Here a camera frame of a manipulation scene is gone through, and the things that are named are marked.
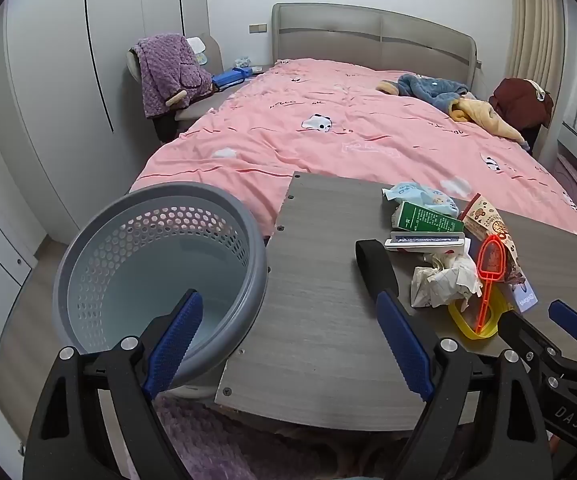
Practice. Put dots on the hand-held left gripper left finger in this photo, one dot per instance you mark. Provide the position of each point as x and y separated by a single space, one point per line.
176 340

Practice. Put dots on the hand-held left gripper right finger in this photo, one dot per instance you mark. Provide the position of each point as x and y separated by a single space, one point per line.
401 350

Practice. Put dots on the light purple box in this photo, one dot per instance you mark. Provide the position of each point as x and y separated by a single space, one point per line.
524 300

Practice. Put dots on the orange plastic toy shovel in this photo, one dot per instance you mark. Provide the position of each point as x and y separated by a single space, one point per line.
490 260

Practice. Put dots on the white tissue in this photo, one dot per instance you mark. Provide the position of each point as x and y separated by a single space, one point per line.
443 280

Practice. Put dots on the black elastic band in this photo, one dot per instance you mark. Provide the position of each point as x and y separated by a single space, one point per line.
376 265

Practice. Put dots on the grey perforated plastic basket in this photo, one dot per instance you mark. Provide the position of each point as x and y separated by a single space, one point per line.
118 240

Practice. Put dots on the green carton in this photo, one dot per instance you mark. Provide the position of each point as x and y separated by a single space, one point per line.
418 217

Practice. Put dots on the grey wooden table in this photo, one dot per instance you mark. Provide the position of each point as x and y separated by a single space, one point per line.
318 285

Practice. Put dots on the purple fluffy rug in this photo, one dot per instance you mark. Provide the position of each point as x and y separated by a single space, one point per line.
208 440

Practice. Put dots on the printed snack wrapper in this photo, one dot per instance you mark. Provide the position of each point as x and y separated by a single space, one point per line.
488 220

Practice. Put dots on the light blue tissue packet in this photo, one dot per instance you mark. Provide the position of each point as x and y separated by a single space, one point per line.
418 192

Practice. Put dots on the bed with pink duvet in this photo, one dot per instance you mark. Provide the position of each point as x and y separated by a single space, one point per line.
318 150

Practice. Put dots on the yellow fleece garment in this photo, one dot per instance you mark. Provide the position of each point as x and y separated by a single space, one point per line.
483 117

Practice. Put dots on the dark red garment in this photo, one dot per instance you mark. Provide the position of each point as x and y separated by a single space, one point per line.
518 100

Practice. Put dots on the beige chair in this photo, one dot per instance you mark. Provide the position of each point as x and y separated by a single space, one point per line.
208 105

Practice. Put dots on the blue fleece pajamas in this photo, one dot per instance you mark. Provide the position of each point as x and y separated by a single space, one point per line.
433 90

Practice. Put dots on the blue plastic case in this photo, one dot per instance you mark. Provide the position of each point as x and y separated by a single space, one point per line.
228 79

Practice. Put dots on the purple fleece robe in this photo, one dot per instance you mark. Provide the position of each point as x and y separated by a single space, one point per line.
168 70

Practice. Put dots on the white wardrobe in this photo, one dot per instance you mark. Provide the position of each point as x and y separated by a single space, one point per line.
58 85

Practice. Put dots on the white cloth on chair back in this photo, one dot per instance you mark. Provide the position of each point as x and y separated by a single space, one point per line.
197 49

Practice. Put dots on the beige curtain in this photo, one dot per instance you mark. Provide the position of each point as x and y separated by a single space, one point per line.
533 25

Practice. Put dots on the grey upholstered bed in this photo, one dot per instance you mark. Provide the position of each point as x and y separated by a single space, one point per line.
368 30

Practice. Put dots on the bedside wall switch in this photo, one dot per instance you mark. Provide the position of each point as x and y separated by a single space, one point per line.
258 28

